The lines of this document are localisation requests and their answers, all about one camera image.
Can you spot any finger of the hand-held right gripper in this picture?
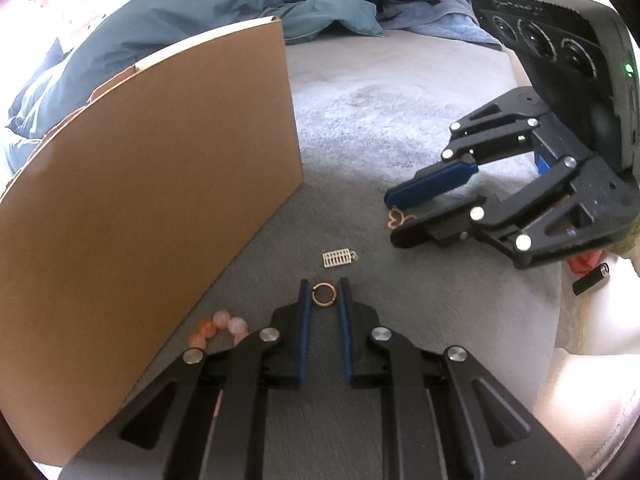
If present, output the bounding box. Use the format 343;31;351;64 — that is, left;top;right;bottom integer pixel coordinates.
384;86;553;210
389;156;599;269

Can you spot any gold abacus pendant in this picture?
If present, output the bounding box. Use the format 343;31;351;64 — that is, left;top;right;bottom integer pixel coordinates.
322;247;360;267

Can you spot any small black cylinder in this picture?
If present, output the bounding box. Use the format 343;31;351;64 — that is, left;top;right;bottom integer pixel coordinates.
571;262;611;296

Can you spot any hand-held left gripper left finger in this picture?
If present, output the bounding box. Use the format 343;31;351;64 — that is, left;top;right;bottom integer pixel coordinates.
59;279;315;480

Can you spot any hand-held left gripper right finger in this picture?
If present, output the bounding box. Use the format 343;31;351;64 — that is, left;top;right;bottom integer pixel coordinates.
337;276;586;480

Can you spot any pink orange bead bracelet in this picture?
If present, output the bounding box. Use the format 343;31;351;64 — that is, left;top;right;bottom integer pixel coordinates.
186;310;251;356

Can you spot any light blue towel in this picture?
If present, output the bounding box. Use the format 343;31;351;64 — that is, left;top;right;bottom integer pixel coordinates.
375;0;504;52

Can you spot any teal blue duvet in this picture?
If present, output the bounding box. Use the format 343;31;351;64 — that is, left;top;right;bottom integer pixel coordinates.
0;0;386;173

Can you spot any brown cardboard box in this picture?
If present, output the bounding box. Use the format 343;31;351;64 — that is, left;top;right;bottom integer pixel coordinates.
0;16;305;468

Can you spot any gold ring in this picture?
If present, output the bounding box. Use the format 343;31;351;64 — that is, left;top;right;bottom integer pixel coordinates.
311;282;336;307

